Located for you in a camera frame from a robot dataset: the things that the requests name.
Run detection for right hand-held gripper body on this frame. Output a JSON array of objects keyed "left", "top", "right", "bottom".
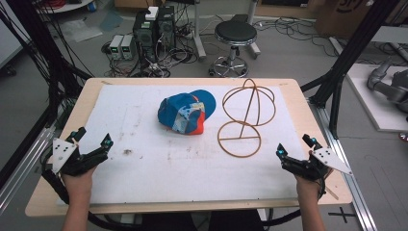
[{"left": 280, "top": 146, "right": 354, "bottom": 183}]

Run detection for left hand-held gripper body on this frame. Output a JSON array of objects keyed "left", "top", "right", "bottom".
[{"left": 46, "top": 137, "right": 110, "bottom": 177}]

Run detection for person's right hand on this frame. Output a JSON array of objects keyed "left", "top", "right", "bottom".
[{"left": 294, "top": 150, "right": 322, "bottom": 198}]

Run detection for person's left hand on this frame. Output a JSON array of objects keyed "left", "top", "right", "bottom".
[{"left": 61, "top": 166, "right": 98, "bottom": 197}]

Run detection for thin wooden stick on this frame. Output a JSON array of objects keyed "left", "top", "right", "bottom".
[{"left": 324, "top": 185, "right": 340, "bottom": 201}]

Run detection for white table mat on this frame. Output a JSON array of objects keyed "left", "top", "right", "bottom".
[{"left": 57, "top": 84, "right": 306, "bottom": 207}]

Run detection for white floor board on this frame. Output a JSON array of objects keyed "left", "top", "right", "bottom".
[{"left": 345, "top": 63, "right": 408, "bottom": 133}]

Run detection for blue and orange cap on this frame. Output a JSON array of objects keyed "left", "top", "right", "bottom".
[{"left": 156, "top": 89, "right": 217, "bottom": 136}]

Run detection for grey bench power supply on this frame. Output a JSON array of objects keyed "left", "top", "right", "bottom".
[
  {"left": 120, "top": 34, "right": 136, "bottom": 61},
  {"left": 109, "top": 34, "right": 125, "bottom": 61}
]

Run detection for person's dark legs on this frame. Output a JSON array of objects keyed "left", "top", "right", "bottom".
[{"left": 140, "top": 209, "right": 268, "bottom": 231}]

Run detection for black computer tower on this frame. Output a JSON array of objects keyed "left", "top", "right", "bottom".
[
  {"left": 156, "top": 5, "right": 177, "bottom": 50},
  {"left": 132, "top": 12, "right": 159, "bottom": 64}
]

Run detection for black round stool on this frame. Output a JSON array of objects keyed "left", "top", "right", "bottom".
[{"left": 208, "top": 19, "right": 259, "bottom": 78}]

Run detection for cardboard box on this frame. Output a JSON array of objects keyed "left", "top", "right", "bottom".
[{"left": 315, "top": 0, "right": 375, "bottom": 40}]

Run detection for white box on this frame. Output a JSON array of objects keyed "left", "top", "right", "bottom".
[{"left": 144, "top": 6, "right": 160, "bottom": 22}]

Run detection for aluminium rail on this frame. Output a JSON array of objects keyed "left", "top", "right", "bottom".
[
  {"left": 308, "top": 97, "right": 379, "bottom": 231},
  {"left": 0, "top": 126, "right": 56, "bottom": 216}
]

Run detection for wooden wire hat stand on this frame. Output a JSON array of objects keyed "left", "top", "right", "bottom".
[{"left": 217, "top": 78, "right": 277, "bottom": 159}]

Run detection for black metal frame post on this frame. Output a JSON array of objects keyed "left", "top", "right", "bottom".
[
  {"left": 0, "top": 0, "right": 93, "bottom": 191},
  {"left": 299, "top": 0, "right": 398, "bottom": 140}
]

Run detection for tangle of floor cables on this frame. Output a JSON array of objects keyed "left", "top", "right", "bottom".
[{"left": 253, "top": 16, "right": 341, "bottom": 58}]

